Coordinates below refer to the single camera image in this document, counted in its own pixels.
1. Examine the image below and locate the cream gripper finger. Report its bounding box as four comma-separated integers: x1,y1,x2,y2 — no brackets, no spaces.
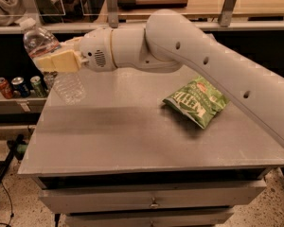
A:
33,50,80,73
61,36,82,47

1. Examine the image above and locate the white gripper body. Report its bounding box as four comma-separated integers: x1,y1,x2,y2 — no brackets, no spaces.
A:
79,28,116,72

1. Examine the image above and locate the clear plastic water bottle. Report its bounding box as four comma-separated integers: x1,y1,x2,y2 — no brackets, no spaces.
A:
20,18,86,105

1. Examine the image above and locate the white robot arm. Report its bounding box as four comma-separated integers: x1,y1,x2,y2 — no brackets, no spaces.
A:
33,9,284,148

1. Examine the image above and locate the green soda can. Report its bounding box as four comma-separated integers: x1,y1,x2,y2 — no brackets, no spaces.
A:
30,76,46,97

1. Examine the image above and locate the dark blue soda can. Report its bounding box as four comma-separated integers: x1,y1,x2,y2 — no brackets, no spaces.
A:
11,77,30,97

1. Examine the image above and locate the red soda can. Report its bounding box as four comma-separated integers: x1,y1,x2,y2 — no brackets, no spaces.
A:
0,78,13,99

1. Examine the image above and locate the grey low shelf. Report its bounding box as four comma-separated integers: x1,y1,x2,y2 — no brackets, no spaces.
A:
0,92,46,114

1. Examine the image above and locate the black stand leg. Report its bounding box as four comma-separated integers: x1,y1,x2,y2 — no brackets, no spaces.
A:
0,134,27,184

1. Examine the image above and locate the green kettle chips bag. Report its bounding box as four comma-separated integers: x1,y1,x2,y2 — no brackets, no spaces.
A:
163,76,229,130

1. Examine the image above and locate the upper drawer metal knob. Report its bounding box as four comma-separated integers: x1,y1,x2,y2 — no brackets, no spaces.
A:
150,198,159,209

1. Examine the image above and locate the left metal bracket post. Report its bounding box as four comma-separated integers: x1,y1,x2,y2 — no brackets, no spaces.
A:
22,0,43,26

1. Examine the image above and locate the metal bracket post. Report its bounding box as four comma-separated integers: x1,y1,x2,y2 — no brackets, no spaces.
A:
106,0,118,28
22,0,43,26
218,0,237,27

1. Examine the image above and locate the middle metal bracket post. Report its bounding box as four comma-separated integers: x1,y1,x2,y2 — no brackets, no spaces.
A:
106,0,118,28

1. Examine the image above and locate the right metal bracket post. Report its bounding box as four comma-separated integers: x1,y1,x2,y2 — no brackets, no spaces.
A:
218,0,237,27

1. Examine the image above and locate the black floor cable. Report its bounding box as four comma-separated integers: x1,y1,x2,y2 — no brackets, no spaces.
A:
0,151,15,227

